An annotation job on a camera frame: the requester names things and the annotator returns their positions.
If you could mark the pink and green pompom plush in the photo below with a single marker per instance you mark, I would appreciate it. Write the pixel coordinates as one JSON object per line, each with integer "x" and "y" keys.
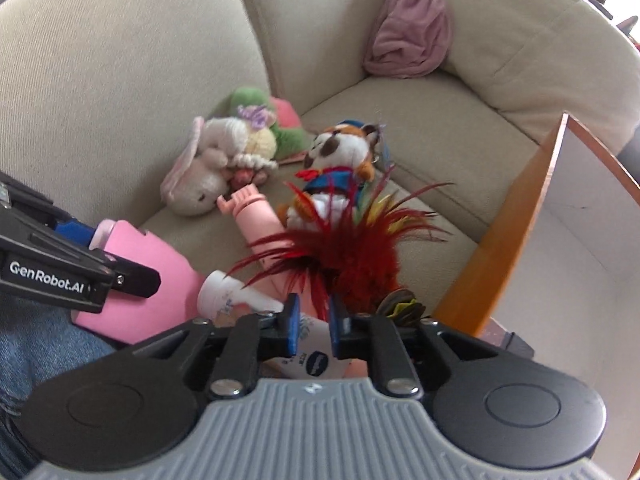
{"x": 286, "y": 111}

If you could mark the person's blue jeans leg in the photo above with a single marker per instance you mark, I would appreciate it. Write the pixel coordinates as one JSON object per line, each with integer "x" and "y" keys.
{"x": 35, "y": 345}

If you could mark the white bunny plush toy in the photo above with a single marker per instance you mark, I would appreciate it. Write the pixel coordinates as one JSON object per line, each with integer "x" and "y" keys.
{"x": 200, "y": 185}

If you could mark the fox plush toy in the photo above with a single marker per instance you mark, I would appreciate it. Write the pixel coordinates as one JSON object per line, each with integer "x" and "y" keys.
{"x": 340, "y": 150}

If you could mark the crocheted doll with green hat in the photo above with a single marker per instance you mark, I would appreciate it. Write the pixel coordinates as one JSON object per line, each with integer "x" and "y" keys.
{"x": 260, "y": 142}

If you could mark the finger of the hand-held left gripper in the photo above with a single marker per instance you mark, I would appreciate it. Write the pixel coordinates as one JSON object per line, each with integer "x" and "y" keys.
{"x": 75, "y": 232}
{"x": 135, "y": 277}

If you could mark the beige cushion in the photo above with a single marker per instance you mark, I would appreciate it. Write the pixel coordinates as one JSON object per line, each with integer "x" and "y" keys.
{"x": 540, "y": 45}

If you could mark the red feather shuttlecock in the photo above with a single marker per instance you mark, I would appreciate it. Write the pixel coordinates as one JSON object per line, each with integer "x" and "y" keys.
{"x": 350, "y": 260}

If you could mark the mauve pink cloth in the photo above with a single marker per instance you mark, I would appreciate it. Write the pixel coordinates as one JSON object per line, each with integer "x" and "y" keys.
{"x": 410, "y": 30}

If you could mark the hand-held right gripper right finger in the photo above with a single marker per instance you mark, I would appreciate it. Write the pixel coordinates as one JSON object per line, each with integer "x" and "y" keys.
{"x": 339, "y": 332}

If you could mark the white lotion bottle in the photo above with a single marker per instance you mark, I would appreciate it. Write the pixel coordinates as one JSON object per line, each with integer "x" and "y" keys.
{"x": 235, "y": 297}

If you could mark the pink bottle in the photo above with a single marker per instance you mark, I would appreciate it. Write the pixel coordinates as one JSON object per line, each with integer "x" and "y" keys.
{"x": 160, "y": 310}

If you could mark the beige sofa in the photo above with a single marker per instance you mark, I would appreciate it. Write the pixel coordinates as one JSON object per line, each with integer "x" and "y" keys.
{"x": 125, "y": 85}

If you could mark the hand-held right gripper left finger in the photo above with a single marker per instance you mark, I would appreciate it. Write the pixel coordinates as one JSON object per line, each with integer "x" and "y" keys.
{"x": 291, "y": 327}

